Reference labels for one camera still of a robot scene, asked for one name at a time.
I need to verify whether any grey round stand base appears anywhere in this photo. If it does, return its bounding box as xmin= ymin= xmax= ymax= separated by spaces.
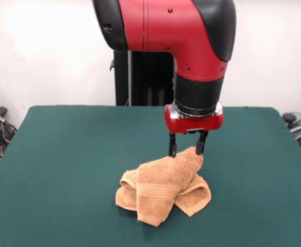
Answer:
xmin=281 ymin=110 xmax=301 ymax=160

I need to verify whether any dark green table cloth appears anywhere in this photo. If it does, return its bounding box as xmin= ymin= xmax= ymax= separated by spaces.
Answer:
xmin=0 ymin=104 xmax=301 ymax=247

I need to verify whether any tan terry towel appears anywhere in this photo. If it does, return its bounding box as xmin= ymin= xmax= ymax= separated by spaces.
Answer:
xmin=115 ymin=146 xmax=212 ymax=227

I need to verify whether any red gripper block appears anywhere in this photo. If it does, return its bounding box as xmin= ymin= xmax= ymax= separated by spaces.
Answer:
xmin=164 ymin=102 xmax=225 ymax=157

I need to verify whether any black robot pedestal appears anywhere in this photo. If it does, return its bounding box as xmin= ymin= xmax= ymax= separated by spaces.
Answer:
xmin=109 ymin=50 xmax=177 ymax=106

